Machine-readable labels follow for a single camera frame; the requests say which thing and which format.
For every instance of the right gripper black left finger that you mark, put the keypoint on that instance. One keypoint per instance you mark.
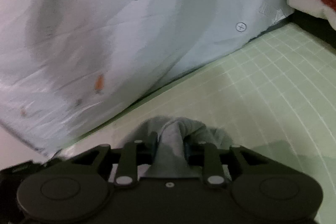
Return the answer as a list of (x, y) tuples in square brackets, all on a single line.
[(102, 158)]

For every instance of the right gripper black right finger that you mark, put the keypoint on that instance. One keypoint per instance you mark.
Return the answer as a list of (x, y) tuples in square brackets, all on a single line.
[(238, 159)]

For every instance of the grey hooded sweatshirt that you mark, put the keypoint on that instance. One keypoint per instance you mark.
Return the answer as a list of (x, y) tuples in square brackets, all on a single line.
[(170, 161)]

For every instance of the green checked bed sheet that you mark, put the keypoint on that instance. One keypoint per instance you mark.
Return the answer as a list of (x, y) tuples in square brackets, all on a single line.
[(275, 96)]

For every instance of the white folded cloth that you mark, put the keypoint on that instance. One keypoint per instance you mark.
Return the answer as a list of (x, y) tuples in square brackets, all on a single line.
[(314, 8)]

